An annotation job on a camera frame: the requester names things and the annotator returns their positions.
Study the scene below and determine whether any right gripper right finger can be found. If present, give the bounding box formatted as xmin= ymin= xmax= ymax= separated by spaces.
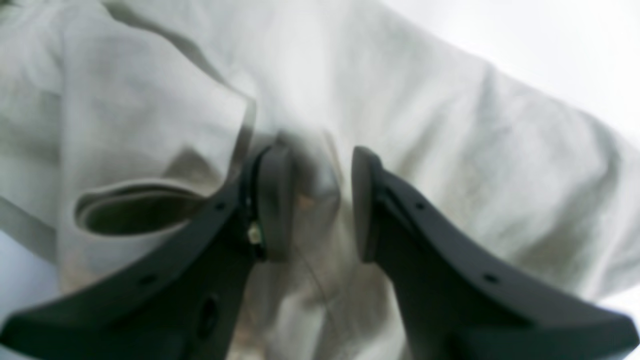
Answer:
xmin=351 ymin=146 xmax=639 ymax=360

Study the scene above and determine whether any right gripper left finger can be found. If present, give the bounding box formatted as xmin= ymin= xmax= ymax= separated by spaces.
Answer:
xmin=1 ymin=145 xmax=294 ymax=360

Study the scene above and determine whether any beige T-shirt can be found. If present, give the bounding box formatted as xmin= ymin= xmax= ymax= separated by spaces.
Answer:
xmin=1 ymin=0 xmax=639 ymax=360

